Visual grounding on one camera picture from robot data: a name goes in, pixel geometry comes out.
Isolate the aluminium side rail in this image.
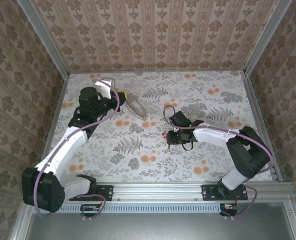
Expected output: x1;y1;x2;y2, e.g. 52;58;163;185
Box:
240;71;284;182
34;73;70;183

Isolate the connector with coloured wires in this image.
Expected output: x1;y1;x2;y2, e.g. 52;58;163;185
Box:
80;203;101;218
219;203;238;217

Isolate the grey slotted cable duct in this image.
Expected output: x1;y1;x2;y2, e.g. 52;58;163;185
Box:
34;202;238;214

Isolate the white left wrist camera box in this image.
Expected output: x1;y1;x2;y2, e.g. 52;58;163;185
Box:
94;78;116;100

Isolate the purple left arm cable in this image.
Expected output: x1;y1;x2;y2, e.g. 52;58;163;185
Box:
34;78;121;221

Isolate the grey metal panel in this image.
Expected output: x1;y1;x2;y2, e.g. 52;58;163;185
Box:
25;201;296;240

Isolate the long aluminium mounting rail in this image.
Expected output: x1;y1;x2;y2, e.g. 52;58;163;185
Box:
24;181;295;202

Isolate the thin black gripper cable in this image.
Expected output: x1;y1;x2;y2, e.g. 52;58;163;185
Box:
181;139;195;152

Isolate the thin aluminium wall rail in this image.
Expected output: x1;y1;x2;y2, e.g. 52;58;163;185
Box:
69;69;245;75

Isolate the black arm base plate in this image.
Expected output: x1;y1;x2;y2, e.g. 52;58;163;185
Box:
69;184;114;202
201;184;248;202

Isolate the aluminium corner post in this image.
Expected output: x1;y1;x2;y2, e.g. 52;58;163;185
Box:
243;0;292;76
17;0;71;79

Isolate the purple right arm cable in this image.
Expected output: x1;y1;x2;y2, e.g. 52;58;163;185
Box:
162;104;275;221

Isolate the floral patterned table cover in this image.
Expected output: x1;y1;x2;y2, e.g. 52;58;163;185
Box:
41;70;273;183

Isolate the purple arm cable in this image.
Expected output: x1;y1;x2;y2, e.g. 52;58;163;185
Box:
162;104;275;221
34;78;121;221

